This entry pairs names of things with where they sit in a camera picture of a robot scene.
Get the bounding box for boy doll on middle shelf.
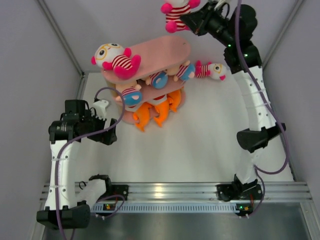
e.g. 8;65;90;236
115;83;143;106

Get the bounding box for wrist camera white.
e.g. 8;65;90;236
213;0;231;10
92;99;110;121

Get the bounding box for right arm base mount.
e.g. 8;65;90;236
216;182;263;202

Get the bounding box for aluminium front frame rail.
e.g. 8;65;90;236
39;181;313;201

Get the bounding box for white pink doll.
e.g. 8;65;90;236
160;0;201;34
91;43;142;80
195;60;227;81

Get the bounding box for aluminium left frame rail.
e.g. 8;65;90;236
52;72;88;183

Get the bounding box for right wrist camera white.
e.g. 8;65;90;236
213;0;231;10

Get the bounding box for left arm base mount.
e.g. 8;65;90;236
107;184;129;200

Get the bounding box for boy doll striped shirt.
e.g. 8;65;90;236
144;71;168;89

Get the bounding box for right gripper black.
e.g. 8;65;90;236
178;1;234;48

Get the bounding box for orange shrimp plush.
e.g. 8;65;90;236
132;102;156;132
153;89;182;127

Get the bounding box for pink three-tier toy shelf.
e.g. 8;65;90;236
99;35;191;125

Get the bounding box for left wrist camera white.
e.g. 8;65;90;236
92;99;110;121

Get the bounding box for aluminium frame rail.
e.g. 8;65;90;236
39;181;313;201
52;72;88;183

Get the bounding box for white pink doll back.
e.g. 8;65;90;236
195;60;227;81

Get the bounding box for boy doll black hair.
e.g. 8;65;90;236
165;60;196;82

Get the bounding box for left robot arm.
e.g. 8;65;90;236
36;99;118;231

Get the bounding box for white slotted cable duct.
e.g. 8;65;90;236
91;202;251;214

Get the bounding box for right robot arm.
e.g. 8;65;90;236
180;0;286;202

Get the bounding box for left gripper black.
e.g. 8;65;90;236
79;109;116;146

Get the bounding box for white pink doll on shelf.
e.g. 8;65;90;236
91;43;142;80

